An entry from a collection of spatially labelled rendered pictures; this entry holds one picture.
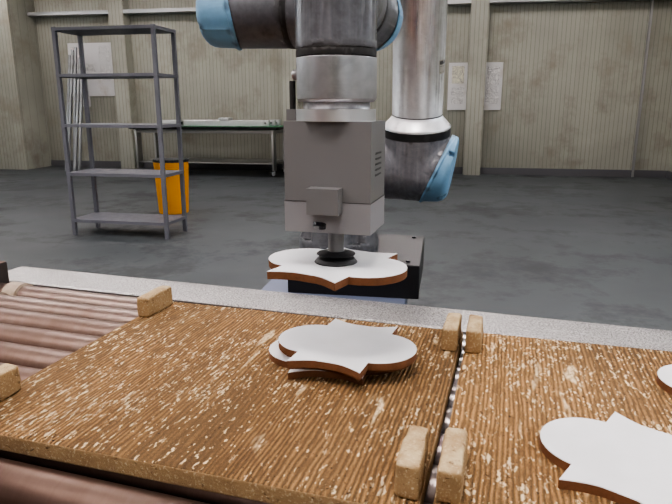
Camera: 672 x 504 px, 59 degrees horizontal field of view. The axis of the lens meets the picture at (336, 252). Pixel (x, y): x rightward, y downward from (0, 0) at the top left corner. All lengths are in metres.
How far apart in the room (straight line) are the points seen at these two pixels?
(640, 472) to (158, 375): 0.44
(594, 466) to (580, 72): 11.02
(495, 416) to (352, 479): 0.16
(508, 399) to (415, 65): 0.59
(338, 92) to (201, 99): 11.59
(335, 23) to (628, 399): 0.43
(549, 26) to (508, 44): 0.71
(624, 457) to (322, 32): 0.42
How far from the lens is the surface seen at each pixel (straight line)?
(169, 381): 0.63
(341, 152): 0.55
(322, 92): 0.55
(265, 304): 0.90
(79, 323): 0.88
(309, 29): 0.56
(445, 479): 0.44
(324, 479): 0.47
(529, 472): 0.50
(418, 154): 1.02
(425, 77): 1.01
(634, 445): 0.54
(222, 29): 0.70
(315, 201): 0.55
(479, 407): 0.57
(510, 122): 11.27
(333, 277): 0.54
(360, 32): 0.55
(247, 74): 11.81
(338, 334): 0.65
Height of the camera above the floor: 1.20
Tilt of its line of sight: 14 degrees down
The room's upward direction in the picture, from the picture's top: straight up
